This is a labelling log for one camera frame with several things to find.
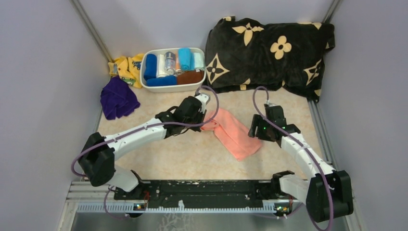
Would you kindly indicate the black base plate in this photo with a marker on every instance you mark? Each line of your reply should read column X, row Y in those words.
column 202, row 194

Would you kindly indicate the pale mint rolled towel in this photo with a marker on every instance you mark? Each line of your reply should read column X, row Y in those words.
column 198, row 61

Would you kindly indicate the white rolled towel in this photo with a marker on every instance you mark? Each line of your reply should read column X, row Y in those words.
column 161, row 72

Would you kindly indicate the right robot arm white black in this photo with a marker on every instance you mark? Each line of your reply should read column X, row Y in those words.
column 326, row 192

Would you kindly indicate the white plastic bin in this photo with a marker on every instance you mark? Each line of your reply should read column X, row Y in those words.
column 167, row 88

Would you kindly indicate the grey blue rolled towel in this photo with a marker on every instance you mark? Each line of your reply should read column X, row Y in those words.
column 170, row 63

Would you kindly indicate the dark blue rolled towel lying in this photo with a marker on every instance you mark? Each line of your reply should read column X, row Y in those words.
column 162, row 81

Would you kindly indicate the black floral blanket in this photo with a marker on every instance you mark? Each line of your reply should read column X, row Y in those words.
column 244, row 54

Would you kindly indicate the light blue rolled towel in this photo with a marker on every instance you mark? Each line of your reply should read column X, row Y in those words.
column 184, row 56

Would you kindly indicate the dark blue rolled towel upright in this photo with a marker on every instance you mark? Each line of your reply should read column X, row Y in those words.
column 150, row 66

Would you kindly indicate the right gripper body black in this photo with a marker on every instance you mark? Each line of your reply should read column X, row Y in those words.
column 262, row 132

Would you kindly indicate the purple towel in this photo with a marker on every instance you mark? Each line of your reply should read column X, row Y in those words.
column 117, row 99

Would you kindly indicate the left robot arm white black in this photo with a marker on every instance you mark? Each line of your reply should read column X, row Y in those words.
column 100, row 153

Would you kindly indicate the brown rolled towel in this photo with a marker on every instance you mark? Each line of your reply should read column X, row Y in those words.
column 190, row 77

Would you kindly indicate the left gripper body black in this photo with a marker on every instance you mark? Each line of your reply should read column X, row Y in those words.
column 199, row 116

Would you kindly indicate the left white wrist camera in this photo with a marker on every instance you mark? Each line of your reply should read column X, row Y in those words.
column 203, row 97

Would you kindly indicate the yellow patterned cloth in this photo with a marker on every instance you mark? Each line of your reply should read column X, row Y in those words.
column 127, row 69

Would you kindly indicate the aluminium frame rail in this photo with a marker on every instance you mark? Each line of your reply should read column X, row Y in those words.
column 94, row 208

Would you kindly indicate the pink panda towel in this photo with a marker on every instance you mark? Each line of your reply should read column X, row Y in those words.
column 231, row 133

